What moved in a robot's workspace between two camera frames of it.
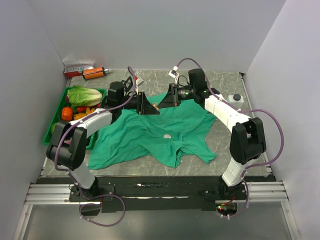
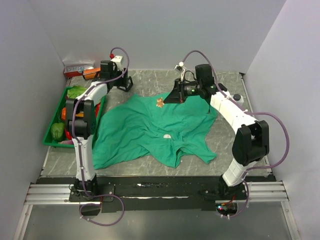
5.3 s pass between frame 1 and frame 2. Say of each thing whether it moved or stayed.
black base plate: stayed
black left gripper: moved
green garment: stayed
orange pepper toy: stayed
